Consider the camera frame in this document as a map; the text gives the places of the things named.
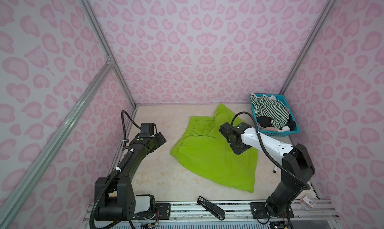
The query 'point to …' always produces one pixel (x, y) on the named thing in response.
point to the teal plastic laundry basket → (273, 133)
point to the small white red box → (307, 202)
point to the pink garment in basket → (268, 128)
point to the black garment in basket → (265, 121)
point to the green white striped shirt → (264, 106)
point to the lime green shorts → (200, 145)
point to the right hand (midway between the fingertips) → (242, 146)
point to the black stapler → (214, 209)
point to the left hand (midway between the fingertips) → (164, 138)
